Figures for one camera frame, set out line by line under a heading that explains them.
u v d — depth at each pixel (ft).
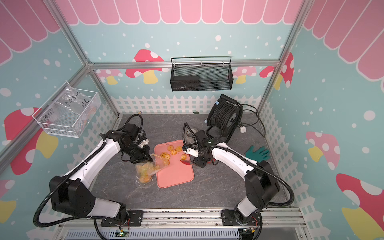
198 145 2.19
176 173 2.95
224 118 2.93
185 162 3.05
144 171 2.94
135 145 2.31
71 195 1.36
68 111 2.33
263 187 1.44
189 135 2.88
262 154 3.12
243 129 3.49
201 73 3.09
